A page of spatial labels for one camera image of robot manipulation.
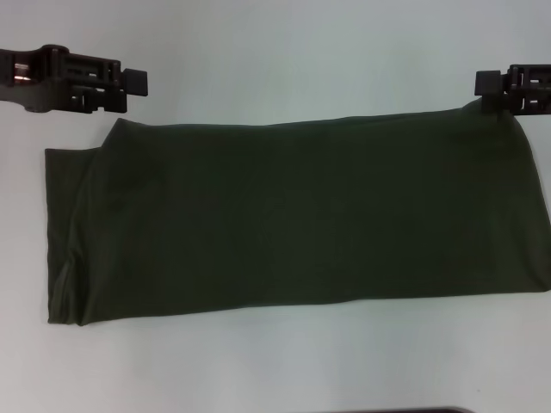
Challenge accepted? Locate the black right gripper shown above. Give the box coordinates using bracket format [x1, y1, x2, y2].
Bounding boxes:
[473, 63, 551, 116]

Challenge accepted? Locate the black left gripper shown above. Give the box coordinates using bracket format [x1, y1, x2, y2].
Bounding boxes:
[0, 42, 151, 115]

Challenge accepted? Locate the dark green FREE! t-shirt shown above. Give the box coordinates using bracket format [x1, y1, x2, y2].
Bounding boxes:
[42, 97, 551, 328]

